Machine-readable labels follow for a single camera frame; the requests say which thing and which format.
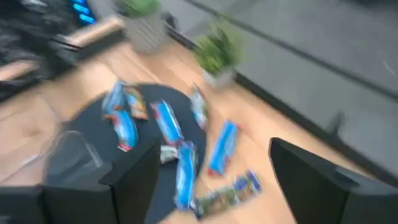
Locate small green plant white pot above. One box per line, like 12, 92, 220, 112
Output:
192, 24, 245, 90

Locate clear plastic bin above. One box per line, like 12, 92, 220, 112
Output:
42, 129, 113, 189

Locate green and brown granola bar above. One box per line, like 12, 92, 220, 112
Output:
193, 169, 262, 219

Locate orange Quaker Chewy bar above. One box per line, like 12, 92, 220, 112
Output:
126, 85, 149, 121

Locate blue glowing lights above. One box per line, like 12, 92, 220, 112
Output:
68, 0, 96, 26

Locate blue Quaker Chewy bar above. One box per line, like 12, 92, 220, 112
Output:
173, 141, 199, 212
109, 109, 140, 152
150, 99, 185, 146
206, 119, 241, 177

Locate black round mat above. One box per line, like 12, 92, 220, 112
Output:
60, 82, 208, 224

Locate silver white granola bar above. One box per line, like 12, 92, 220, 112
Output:
160, 144, 179, 165

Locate silver and blue granola bar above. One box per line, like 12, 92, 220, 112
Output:
189, 83, 209, 131

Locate succulent in patterned pot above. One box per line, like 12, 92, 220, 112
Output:
114, 0, 170, 55

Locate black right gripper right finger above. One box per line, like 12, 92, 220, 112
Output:
268, 136, 361, 224

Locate silver blue-striped granola bar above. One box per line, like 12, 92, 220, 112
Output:
101, 80, 127, 116

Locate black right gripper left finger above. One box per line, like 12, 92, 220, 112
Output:
99, 136, 162, 224

